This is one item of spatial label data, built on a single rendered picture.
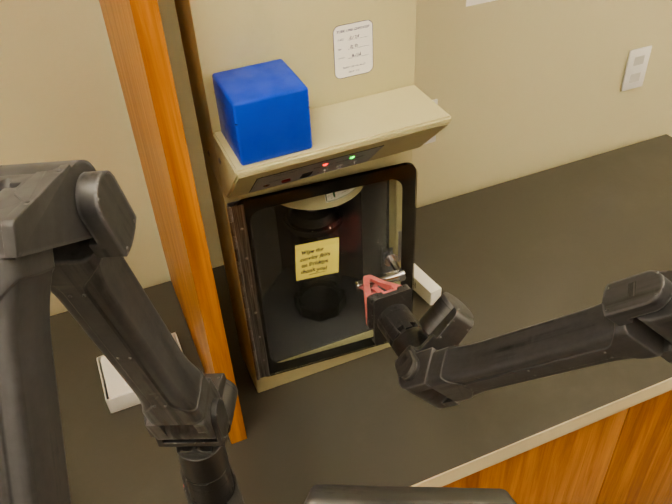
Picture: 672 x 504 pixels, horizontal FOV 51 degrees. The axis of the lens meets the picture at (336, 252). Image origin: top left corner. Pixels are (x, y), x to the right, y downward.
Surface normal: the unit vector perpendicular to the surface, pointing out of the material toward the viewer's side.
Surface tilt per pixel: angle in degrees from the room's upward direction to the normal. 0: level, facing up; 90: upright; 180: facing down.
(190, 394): 77
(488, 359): 50
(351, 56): 90
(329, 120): 0
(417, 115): 0
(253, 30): 90
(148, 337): 87
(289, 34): 90
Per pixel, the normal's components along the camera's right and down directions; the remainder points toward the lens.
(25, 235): 0.99, -0.05
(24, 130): 0.39, 0.57
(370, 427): -0.04, -0.77
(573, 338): -0.80, -0.46
